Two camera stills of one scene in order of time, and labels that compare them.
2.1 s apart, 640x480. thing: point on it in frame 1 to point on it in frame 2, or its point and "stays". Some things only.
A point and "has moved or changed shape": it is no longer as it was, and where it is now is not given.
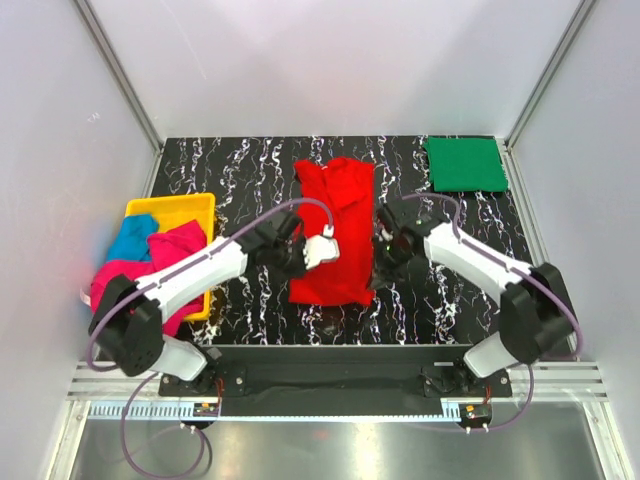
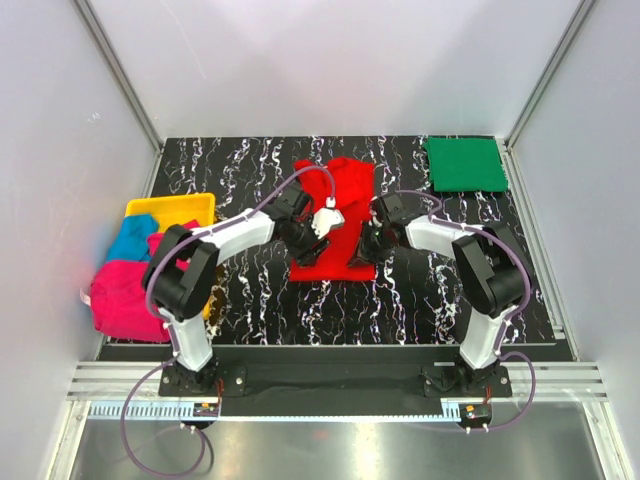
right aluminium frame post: x=583 y=9 stays
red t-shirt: x=348 y=187 has moved or changed shape
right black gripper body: x=391 y=259 to x=374 y=244
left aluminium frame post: x=120 y=70 stays
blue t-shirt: x=131 y=242 stays
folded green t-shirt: x=466 y=164 stays
